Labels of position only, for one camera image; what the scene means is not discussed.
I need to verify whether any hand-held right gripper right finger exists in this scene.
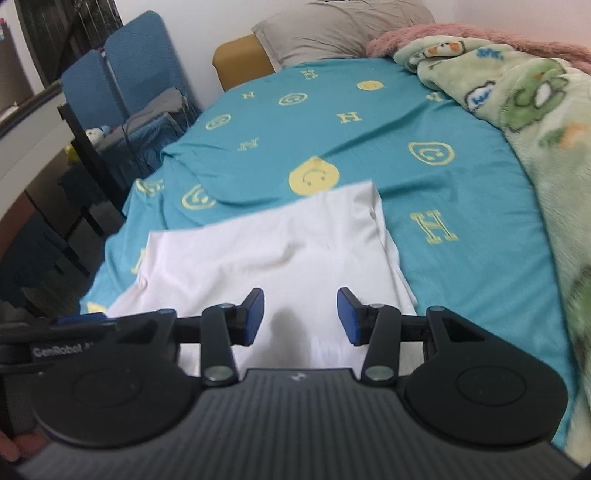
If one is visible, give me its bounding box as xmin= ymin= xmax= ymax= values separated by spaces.
xmin=337 ymin=287 xmax=485 ymax=387

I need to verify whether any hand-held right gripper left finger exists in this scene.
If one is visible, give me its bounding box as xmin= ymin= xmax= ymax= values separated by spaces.
xmin=115 ymin=287 xmax=265 ymax=387

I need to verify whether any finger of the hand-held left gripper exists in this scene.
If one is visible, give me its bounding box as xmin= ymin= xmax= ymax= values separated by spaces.
xmin=56 ymin=313 xmax=108 ymax=325

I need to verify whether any white shirt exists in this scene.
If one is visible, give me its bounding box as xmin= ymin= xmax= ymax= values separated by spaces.
xmin=107 ymin=180 xmax=419 ymax=371

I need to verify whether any grey clothes pile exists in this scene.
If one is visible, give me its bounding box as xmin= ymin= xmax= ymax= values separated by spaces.
xmin=124 ymin=88 xmax=195 ymax=134

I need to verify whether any person's left hand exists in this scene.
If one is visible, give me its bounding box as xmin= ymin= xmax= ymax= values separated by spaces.
xmin=0 ymin=428 xmax=51 ymax=468

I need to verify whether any black table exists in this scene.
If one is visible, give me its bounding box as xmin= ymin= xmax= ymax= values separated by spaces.
xmin=58 ymin=104 xmax=132 ymax=234

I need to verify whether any blue smiley print bedsheet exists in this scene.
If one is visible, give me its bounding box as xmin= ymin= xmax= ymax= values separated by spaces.
xmin=81 ymin=58 xmax=580 ymax=453

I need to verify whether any blue pleated cloth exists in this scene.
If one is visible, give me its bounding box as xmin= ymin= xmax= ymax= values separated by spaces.
xmin=99 ymin=113 xmax=186 ymax=182

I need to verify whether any white blue plush toy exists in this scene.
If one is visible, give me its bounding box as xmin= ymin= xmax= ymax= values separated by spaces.
xmin=85 ymin=124 xmax=112 ymax=147

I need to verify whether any blue chair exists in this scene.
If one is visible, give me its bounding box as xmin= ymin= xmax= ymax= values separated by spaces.
xmin=104 ymin=11 xmax=204 ymax=123
xmin=60 ymin=48 xmax=131 ymax=134

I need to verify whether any green cartoon print blanket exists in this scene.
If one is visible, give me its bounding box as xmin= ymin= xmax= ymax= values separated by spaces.
xmin=392 ymin=34 xmax=591 ymax=467

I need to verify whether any yellow headboard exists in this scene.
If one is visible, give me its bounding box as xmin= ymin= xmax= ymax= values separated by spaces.
xmin=212 ymin=34 xmax=278 ymax=93

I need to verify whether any pink fluffy blanket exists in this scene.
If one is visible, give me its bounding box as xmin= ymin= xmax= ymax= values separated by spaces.
xmin=367 ymin=23 xmax=591 ymax=75

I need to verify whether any grey pillow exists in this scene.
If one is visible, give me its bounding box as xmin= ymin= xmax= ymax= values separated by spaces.
xmin=252 ymin=0 xmax=437 ymax=72

